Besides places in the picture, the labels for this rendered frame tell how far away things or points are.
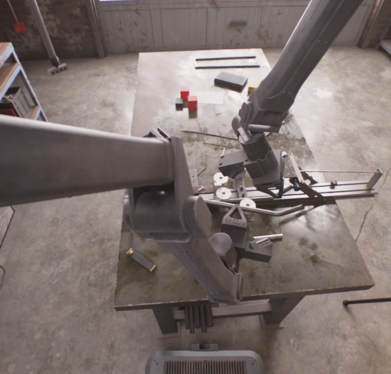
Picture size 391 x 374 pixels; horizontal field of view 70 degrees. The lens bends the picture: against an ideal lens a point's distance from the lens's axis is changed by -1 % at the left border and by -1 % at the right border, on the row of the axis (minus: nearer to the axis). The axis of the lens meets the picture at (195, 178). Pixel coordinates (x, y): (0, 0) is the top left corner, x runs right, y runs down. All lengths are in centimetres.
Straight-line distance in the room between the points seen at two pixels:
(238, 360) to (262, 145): 107
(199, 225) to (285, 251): 62
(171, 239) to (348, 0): 40
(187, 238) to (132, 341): 140
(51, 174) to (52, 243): 195
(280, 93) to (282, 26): 358
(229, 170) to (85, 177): 51
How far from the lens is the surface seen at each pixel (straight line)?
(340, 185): 118
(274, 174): 68
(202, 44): 398
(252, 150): 63
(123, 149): 28
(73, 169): 22
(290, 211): 84
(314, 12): 49
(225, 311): 157
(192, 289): 88
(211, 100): 148
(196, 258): 47
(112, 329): 181
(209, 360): 147
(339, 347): 190
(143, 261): 91
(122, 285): 91
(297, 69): 52
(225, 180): 98
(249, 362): 149
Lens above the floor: 172
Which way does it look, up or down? 50 degrees down
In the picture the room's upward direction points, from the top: straight up
